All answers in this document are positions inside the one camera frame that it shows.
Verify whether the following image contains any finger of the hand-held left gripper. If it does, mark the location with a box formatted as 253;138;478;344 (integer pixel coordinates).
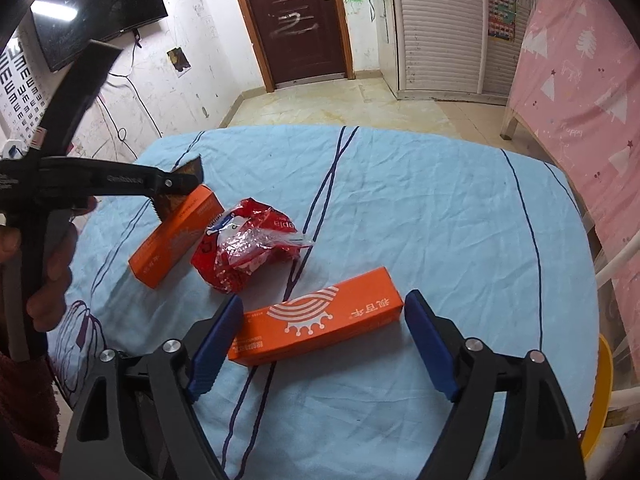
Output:
95;155;205;197
145;194;177;224

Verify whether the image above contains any person's left hand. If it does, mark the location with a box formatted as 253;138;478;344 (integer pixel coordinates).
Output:
26;196;99;333

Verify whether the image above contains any colourful wall poster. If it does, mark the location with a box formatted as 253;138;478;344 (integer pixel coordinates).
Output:
486;0;517;43

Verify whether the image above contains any yellow plastic basin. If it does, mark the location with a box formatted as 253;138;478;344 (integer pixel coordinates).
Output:
580;332;615;463

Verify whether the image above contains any light blue tablecloth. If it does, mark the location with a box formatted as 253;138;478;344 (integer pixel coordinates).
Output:
47;124;601;480

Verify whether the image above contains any red plastic wrapper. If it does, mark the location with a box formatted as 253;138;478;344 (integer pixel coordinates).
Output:
191;198;316;295

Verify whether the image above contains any brown door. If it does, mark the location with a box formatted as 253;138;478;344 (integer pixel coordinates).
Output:
225;0;355;93

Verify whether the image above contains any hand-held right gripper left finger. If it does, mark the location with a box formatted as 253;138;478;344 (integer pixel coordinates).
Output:
60;294;246;480

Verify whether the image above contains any pink printed bed sheet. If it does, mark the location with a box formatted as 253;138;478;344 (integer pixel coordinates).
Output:
505;0;640;361

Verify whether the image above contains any orange cardboard box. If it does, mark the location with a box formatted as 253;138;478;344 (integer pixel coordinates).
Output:
227;266;405;367
128;184;225;290

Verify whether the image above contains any person's left forearm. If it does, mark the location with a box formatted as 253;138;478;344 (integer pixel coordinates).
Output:
0;350;62;480

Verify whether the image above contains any white louvered wardrobe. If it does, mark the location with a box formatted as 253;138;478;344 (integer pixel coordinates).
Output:
379;0;543;108

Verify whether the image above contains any black wall television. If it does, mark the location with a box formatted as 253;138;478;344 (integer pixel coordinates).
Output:
31;0;168;73

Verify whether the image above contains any eye chart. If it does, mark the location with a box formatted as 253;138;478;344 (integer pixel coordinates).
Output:
0;35;49;158

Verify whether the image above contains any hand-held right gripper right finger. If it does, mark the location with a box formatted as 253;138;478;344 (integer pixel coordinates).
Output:
404;289;587;480

